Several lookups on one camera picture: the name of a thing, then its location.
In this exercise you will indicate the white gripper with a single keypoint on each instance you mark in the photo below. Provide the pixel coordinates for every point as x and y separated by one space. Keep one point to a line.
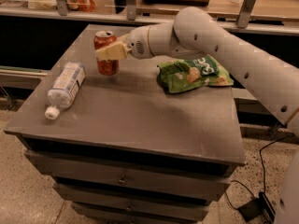
138 43

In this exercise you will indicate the red coke can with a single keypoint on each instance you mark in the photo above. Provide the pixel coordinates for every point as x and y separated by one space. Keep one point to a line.
102 39

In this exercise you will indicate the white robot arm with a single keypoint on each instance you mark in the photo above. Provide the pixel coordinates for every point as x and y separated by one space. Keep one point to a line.
192 33

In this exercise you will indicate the clear plastic water bottle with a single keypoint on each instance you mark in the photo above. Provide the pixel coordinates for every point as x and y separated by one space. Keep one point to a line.
65 89

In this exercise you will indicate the green chip bag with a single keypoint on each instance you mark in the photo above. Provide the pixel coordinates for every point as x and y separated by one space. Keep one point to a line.
185 75

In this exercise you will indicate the grey drawer cabinet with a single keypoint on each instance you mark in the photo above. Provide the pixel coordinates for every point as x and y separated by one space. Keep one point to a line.
126 150

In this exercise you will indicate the black floor power box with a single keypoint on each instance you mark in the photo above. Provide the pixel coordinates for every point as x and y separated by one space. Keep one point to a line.
256 207

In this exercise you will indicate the grey metal bracket middle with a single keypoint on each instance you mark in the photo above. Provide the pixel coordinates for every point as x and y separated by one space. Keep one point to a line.
131 9

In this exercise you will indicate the grey metal bracket right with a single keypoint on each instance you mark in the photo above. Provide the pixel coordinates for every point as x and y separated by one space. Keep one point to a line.
245 13

